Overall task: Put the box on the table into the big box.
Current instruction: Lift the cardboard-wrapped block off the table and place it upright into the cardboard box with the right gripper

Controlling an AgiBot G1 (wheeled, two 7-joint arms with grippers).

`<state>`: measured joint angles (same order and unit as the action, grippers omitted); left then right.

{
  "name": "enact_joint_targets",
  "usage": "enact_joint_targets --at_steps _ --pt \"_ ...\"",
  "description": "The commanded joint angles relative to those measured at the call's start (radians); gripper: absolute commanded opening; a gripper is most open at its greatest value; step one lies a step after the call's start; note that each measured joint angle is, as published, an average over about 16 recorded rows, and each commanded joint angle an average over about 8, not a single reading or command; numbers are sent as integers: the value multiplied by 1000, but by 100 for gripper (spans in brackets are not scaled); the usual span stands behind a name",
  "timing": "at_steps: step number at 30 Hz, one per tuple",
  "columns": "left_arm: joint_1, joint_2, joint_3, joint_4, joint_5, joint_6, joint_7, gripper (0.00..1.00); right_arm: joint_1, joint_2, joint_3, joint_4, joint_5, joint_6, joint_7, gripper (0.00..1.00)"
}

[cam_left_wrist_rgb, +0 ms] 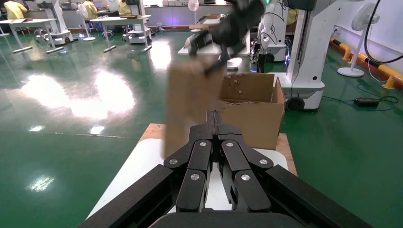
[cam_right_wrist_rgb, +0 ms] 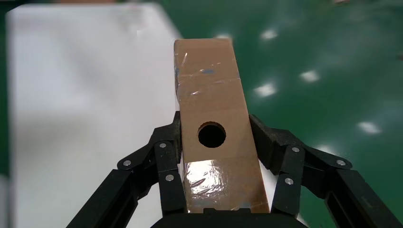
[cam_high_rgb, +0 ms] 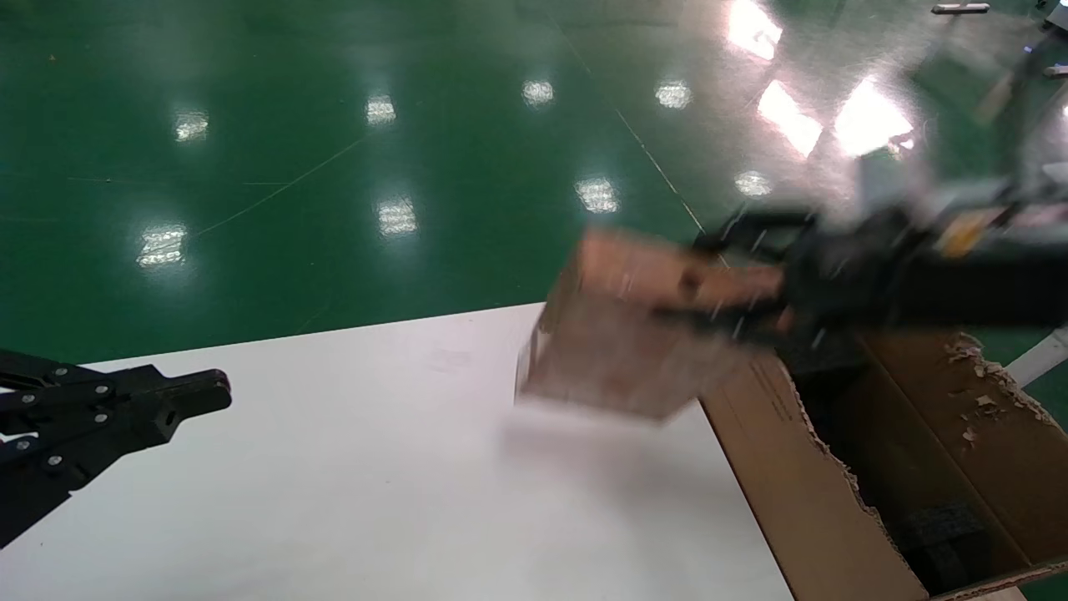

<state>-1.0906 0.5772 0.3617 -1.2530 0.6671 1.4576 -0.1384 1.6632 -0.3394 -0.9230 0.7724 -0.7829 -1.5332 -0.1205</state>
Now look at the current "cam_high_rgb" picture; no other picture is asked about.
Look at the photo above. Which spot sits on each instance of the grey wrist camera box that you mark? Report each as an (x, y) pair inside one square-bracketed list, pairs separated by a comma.
[(897, 188)]

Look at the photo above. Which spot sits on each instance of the small cardboard box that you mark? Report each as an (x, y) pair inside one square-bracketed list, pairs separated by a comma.
[(626, 342)]

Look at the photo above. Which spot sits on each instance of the big open cardboard box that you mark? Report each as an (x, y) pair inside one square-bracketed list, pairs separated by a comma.
[(801, 501)]

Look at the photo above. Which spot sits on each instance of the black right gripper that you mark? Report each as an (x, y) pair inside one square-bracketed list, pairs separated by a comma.
[(884, 280)]

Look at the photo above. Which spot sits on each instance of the grey table foot bar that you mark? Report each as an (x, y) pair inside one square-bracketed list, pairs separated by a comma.
[(959, 8)]

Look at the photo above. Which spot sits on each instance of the white workshop table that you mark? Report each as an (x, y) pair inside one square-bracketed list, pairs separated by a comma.
[(1043, 355)]

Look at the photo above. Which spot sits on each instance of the black foam block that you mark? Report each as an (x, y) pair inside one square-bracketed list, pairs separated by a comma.
[(947, 542), (830, 357)]

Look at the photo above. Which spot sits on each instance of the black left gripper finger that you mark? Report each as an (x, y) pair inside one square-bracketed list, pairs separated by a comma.
[(100, 382), (83, 442)]

